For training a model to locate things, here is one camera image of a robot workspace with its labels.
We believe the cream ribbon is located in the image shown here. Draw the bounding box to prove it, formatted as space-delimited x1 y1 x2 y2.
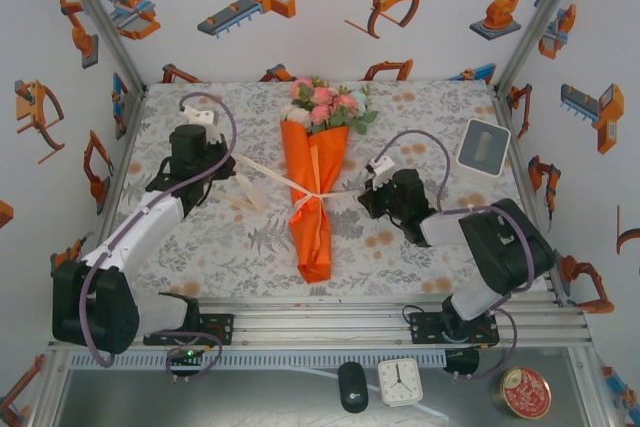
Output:
219 152 369 221

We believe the orange wrapping paper sheet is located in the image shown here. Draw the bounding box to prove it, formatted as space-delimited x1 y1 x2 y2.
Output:
279 119 351 285

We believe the white artificial flower stem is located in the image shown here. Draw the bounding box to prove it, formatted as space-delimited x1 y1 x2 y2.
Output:
279 102 310 126

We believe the twin bloom pink flower spray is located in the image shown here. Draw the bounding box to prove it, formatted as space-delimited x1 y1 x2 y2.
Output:
329 91 379 136

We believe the pink artificial rose stem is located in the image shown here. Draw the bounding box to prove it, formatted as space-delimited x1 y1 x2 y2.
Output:
307 85 339 136

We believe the grey floral tablecloth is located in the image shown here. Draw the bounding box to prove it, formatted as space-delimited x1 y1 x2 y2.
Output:
94 79 556 298

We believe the white grey tissue box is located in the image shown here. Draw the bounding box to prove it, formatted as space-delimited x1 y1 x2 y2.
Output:
455 118 511 178

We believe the white square alarm clock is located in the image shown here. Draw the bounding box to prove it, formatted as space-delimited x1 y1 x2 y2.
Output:
376 356 425 408

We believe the black computer mouse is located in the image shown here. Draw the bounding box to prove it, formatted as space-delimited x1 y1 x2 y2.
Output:
337 361 370 414

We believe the small green lit control board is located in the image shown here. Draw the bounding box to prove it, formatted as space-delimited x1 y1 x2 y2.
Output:
167 345 210 366

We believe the red gold round tin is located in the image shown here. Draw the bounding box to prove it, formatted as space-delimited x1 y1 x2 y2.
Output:
499 365 553 420

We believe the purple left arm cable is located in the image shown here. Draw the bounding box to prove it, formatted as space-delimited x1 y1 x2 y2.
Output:
78 91 237 384

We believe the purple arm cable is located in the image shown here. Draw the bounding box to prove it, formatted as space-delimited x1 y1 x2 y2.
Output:
377 130 536 381
78 91 237 384

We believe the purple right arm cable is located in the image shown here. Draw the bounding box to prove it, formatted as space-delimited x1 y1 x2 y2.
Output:
377 130 536 381

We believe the aluminium side rail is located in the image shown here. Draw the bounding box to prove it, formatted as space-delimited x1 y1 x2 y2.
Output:
74 86 149 311
492 86 569 307

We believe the aluminium table rail frame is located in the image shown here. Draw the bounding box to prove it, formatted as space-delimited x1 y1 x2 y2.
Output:
47 296 594 354

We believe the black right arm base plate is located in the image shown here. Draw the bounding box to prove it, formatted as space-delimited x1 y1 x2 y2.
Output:
409 310 500 348

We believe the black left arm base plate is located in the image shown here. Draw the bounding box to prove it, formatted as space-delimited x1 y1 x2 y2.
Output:
143 313 236 347

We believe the aluminium corner post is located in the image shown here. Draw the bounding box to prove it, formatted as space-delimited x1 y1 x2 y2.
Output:
492 0 594 93
49 0 149 96

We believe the white slotted cable duct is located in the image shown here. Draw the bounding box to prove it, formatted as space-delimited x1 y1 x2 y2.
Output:
67 351 446 371

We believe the black cable connector bracket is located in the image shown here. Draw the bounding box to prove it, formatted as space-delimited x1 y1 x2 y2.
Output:
443 346 481 379

